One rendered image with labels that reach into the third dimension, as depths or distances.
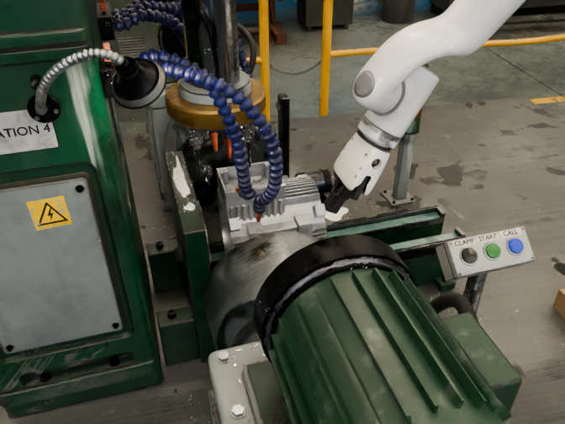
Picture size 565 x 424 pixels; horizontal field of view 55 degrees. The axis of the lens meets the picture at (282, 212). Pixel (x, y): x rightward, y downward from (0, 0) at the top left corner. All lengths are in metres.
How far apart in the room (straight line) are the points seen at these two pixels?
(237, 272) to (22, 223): 0.33
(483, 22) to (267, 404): 0.69
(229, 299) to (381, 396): 0.44
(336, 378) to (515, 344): 0.86
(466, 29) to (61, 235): 0.73
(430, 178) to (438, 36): 0.88
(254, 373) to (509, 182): 1.33
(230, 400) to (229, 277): 0.25
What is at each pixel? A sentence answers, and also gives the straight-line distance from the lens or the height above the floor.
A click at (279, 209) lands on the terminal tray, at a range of 1.09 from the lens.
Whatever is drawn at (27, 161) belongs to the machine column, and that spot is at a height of 1.34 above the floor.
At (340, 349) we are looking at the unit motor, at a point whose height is 1.35.
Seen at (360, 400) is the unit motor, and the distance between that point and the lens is 0.46.
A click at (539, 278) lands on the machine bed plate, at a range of 1.50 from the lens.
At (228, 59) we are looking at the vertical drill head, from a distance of 0.94.
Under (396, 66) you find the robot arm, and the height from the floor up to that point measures 1.39.
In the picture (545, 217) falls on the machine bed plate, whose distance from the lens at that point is 1.73.
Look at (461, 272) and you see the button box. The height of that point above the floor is 1.05.
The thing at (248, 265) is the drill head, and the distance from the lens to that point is 0.86.
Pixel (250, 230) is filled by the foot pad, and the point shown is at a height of 1.08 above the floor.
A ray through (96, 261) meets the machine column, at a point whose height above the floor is 1.15.
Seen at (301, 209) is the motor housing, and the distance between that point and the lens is 1.11.
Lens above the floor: 1.72
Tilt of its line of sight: 35 degrees down
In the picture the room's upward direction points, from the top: straight up
